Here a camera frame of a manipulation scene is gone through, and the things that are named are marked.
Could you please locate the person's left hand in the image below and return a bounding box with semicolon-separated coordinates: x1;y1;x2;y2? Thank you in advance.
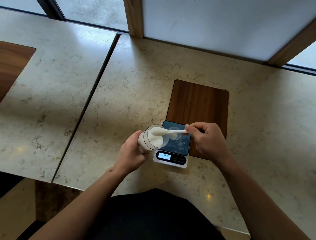
112;130;151;176

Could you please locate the person's right hand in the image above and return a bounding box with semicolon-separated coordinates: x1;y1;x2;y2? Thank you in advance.
184;122;234;168

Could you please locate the glass jar with blue base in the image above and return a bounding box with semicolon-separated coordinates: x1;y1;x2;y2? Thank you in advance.
138;124;170;154

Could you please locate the white plastic spoon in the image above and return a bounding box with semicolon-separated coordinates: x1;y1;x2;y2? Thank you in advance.
150;127;188;136

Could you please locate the person's left forearm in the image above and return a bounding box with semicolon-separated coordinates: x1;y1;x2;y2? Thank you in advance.
28;167;129;240

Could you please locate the person's right forearm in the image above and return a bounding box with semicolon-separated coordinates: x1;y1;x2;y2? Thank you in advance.
217;154;311;240

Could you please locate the person's black clothing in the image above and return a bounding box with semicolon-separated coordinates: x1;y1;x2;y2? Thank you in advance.
85;188;226;240

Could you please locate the white digital kitchen scale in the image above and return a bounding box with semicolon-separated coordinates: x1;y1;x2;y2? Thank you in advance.
153;120;192;169

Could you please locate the dark wooden inlay board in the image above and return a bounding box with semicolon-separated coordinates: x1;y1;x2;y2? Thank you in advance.
0;41;37;103
166;79;229;159

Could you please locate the wooden pillar trim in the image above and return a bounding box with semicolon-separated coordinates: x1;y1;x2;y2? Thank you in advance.
123;0;145;38
266;23;316;67

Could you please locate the black window frame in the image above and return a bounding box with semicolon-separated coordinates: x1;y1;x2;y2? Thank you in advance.
0;0;129;34
282;63;316;76

